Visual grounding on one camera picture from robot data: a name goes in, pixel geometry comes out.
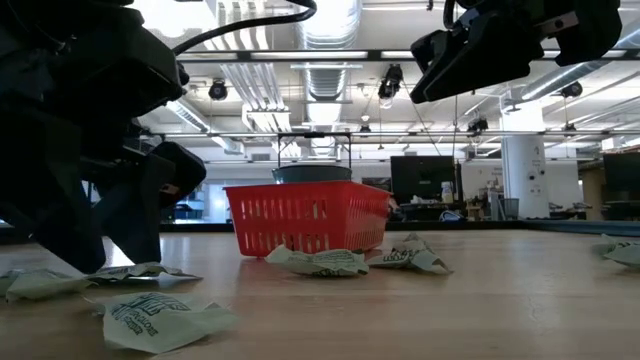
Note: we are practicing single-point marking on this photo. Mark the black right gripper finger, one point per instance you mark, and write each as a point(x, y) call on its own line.
point(485, 55)
point(430, 47)

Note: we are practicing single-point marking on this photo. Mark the red slotted plastic basket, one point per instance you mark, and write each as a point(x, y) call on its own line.
point(310, 220)

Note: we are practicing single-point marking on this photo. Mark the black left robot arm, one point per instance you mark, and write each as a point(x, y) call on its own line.
point(30, 50)

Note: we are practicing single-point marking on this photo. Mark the black overhead frame beam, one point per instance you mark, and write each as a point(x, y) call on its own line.
point(374, 55)

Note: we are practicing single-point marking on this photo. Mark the silver ceiling air duct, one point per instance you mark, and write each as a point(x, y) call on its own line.
point(327, 25)

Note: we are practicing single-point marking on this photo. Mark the black ceiling spotlight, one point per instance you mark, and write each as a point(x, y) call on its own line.
point(571, 90)
point(478, 125)
point(218, 91)

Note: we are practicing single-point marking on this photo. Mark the white bottle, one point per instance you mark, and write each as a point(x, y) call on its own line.
point(447, 194)

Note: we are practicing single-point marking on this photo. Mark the white round column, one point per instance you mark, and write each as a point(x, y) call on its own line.
point(525, 170)

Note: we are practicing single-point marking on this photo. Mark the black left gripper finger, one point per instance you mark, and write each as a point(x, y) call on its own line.
point(55, 200)
point(132, 215)

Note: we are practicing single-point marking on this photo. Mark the large black monitor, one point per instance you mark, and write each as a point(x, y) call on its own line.
point(422, 177)

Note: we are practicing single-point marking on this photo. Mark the dark grey round bin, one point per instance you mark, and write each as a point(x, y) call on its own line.
point(312, 175)

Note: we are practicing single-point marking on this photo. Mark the black table edge strip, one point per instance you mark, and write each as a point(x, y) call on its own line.
point(450, 226)

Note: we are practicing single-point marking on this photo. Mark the black metal frame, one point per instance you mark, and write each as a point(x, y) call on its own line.
point(314, 135)

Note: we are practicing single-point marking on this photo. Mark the grey mesh waste bin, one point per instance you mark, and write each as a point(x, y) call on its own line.
point(511, 209)

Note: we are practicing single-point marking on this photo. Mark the black overhead camera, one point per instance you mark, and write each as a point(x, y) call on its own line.
point(392, 80)

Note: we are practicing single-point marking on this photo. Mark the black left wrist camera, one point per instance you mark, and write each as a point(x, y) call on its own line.
point(125, 65)

